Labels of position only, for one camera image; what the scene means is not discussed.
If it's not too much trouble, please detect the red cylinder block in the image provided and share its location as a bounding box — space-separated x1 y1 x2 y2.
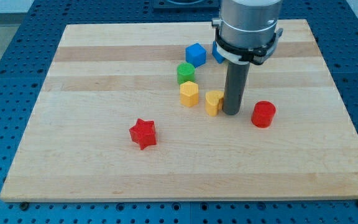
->
251 101 276 128

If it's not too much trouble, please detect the blue block behind arm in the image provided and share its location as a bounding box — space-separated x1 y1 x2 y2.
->
212 41 225 64

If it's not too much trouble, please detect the red star block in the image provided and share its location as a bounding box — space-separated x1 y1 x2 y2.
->
129 118 157 150

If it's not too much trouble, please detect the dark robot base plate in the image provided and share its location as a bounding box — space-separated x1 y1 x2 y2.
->
152 0 221 9

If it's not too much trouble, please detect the green cylinder block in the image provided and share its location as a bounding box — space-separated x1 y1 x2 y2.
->
177 62 195 85

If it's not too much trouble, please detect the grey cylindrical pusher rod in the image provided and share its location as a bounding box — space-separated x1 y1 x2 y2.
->
222 62 250 115

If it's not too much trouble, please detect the black and white clamp ring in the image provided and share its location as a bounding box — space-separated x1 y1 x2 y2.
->
213 27 284 66

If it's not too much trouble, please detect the yellow heart block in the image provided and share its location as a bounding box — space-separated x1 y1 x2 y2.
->
205 90 224 116

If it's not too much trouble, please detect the wooden board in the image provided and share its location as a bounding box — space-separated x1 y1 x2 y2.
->
0 20 358 202

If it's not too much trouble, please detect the blue cube block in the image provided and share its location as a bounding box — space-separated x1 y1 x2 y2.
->
185 43 206 68

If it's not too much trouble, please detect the yellow hexagon block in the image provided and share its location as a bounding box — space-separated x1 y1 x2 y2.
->
180 81 199 107

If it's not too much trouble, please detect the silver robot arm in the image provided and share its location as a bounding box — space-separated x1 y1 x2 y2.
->
212 0 283 54

